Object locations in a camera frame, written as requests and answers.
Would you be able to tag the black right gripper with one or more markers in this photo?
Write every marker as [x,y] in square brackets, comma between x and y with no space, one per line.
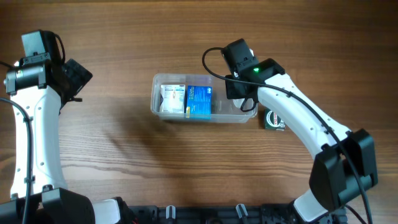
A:
[232,92]

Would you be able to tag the clear plastic container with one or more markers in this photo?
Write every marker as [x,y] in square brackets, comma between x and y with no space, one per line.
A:
[186,97]

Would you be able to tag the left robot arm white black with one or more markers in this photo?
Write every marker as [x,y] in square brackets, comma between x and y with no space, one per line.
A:
[38,87]

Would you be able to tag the blue medicine box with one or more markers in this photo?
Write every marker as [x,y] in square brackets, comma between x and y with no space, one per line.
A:
[198,102]

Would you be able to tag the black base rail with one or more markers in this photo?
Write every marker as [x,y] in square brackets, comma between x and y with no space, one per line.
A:
[264,214]

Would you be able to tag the green round tin box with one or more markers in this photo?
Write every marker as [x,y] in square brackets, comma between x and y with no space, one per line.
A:
[272,121]

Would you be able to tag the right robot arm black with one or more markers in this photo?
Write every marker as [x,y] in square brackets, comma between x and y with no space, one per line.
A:
[344,161]

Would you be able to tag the white medicine box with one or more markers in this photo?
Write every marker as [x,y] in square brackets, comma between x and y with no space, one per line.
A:
[172,99]

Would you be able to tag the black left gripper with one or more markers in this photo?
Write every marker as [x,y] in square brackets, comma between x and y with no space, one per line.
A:
[79,75]

